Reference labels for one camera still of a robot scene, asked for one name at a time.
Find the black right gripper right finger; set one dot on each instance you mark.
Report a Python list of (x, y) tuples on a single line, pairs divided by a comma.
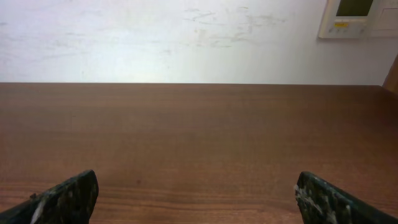
[(320, 202)]

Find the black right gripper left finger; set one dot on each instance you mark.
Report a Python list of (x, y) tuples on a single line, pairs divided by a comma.
[(70, 202)]

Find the white wall thermostat panel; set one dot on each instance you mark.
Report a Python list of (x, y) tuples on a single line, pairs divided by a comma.
[(357, 19)]

